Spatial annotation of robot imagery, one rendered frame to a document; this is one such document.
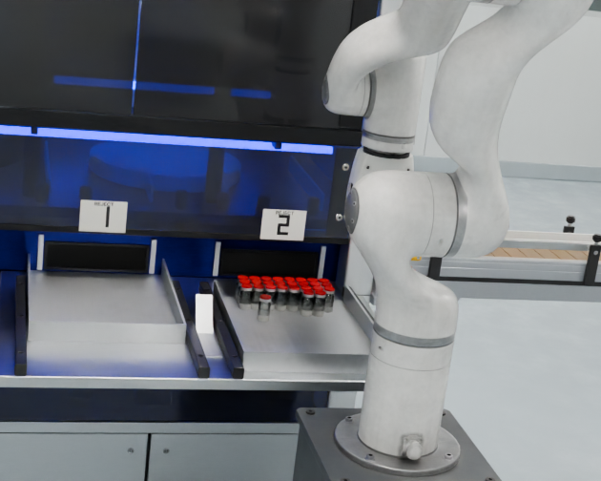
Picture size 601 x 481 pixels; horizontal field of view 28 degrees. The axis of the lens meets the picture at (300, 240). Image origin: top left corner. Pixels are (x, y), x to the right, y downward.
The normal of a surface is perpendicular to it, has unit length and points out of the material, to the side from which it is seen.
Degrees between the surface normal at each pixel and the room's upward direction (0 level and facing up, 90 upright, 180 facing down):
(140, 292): 0
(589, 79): 90
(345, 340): 0
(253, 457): 90
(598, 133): 90
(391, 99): 91
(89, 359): 0
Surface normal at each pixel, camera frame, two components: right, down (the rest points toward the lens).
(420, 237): 0.22, 0.58
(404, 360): -0.27, 0.25
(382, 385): -0.72, 0.13
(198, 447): 0.22, 0.31
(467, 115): -0.16, 0.60
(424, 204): 0.25, -0.14
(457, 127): -0.38, 0.61
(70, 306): 0.11, -0.95
